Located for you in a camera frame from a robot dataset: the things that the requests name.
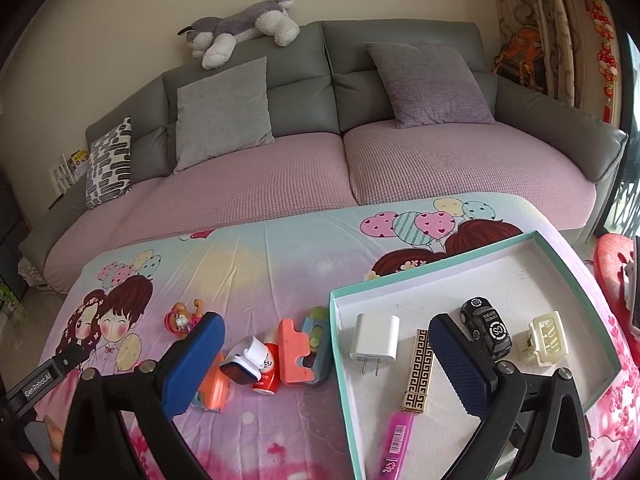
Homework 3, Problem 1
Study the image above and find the pink white smartwatch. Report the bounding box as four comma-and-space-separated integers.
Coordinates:
219, 335, 273, 387

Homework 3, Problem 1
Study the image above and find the white magazine rack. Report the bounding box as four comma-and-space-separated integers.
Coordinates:
50, 149, 91, 196

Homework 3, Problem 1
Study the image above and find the red bottle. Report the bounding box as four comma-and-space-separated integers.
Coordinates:
251, 342, 281, 395

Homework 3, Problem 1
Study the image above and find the purple pillow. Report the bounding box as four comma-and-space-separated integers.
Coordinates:
364, 41, 497, 129

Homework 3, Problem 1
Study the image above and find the black toy car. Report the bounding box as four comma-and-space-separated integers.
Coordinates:
459, 296, 513, 361

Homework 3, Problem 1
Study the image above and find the dark cabinet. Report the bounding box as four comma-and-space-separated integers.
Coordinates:
0, 175, 31, 306

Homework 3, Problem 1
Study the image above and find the red plastic stool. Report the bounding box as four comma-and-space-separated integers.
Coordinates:
592, 232, 640, 341

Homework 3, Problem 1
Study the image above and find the pink brown dog toy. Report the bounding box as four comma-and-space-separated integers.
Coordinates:
165, 299, 207, 337

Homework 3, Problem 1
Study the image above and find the salmon puzzle block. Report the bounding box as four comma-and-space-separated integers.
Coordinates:
276, 317, 317, 387

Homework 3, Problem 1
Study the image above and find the person's left hand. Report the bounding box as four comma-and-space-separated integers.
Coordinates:
20, 420, 65, 476

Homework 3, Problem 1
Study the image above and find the blue block with green balls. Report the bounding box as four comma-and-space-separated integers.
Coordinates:
299, 306, 335, 389

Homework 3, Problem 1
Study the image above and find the purple lighter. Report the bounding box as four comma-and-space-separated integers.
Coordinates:
364, 409, 417, 480

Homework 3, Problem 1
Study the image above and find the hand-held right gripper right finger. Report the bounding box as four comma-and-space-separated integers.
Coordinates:
428, 312, 591, 480

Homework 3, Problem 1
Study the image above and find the cream hair clip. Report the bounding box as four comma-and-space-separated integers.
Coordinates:
517, 311, 571, 368

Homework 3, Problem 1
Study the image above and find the black white patterned pillow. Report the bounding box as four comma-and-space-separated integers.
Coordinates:
86, 117, 133, 209

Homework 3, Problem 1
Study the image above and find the grey white plush dog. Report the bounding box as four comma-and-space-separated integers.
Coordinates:
177, 0, 301, 70

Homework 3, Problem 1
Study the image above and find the pink sofa seat cushion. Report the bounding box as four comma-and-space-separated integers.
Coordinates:
50, 132, 361, 293
344, 121, 598, 228

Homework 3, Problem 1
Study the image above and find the grey sofa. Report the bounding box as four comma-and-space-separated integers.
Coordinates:
17, 20, 628, 296

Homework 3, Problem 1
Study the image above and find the orange puzzle block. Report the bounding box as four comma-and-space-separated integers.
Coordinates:
200, 350, 232, 413

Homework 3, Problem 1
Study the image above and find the white charger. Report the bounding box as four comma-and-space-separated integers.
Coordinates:
348, 313, 402, 377

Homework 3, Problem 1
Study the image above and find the red hanging ornament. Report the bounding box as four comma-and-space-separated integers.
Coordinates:
595, 0, 621, 123

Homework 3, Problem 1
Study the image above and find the teal cardboard box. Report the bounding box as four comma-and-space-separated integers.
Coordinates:
328, 230, 622, 480

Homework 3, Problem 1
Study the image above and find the grey pillow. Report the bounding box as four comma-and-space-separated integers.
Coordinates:
172, 56, 276, 173

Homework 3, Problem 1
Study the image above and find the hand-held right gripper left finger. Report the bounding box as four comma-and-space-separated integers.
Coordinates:
59, 311, 227, 480

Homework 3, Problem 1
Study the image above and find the patterned beige curtain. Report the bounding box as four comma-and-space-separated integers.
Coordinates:
485, 0, 601, 111

